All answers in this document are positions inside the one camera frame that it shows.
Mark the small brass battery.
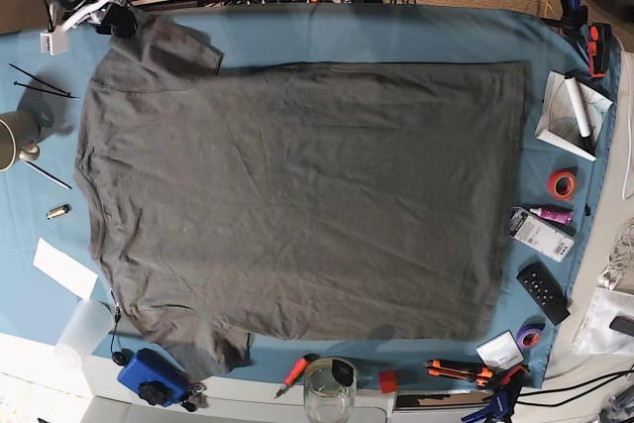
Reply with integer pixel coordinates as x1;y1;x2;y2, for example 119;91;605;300
46;204;70;220

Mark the purple small bottle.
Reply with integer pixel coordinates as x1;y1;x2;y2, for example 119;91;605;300
529;206;573;225

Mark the purple tape roll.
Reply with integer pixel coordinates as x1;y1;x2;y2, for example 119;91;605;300
515;323;545;351

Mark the white marker pen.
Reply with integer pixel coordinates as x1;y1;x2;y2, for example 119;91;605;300
565;73;591;139

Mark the white labelled package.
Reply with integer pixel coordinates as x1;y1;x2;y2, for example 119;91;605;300
509;207;575;263

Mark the red cube block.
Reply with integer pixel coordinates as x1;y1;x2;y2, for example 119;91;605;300
378;370;397;394

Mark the blue box with knob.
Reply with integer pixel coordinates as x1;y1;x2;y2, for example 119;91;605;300
117;349;189;407

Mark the clear glass jar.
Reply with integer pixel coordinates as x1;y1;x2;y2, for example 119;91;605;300
303;358;357;423

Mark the beige ceramic mug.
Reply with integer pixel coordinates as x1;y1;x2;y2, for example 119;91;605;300
1;110;41;171

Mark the red handled screwdriver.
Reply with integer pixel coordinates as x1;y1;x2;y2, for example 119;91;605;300
274;354;319;399

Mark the blue table cloth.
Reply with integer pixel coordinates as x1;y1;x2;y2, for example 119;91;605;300
0;2;622;390

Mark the orange black utility knife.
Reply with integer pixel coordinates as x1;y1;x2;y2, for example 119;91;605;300
423;360;493;386

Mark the dark grey T-shirt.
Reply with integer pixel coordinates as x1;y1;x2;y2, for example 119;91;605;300
74;16;525;378

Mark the white paper tray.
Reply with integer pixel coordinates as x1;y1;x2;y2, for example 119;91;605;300
535;71;612;161

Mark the white small card box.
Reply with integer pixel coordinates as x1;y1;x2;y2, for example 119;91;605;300
476;331;524;370

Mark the translucent plastic cup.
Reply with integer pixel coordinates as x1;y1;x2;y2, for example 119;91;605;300
53;299;114;370

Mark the black remote control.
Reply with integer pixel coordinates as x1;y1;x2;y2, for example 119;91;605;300
517;262;570;326

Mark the thin metal rod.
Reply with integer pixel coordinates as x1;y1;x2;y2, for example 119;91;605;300
23;161;72;190

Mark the white paper card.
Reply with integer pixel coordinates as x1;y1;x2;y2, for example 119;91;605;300
33;238;98;300

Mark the black lanyard with clip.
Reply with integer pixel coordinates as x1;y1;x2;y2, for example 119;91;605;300
109;288;129;367

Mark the black cable tie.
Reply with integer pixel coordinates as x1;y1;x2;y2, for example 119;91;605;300
13;81;80;100
8;63;71;97

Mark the blue black bar clamp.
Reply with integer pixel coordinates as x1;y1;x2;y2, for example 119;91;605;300
542;0;588;37

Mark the red tape roll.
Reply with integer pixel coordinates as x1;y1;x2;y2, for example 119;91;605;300
547;169;577;201

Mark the red black clamp tool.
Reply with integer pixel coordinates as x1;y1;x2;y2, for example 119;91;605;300
586;23;612;79

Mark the white plastic bag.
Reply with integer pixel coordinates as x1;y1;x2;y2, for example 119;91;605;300
573;287;633;356

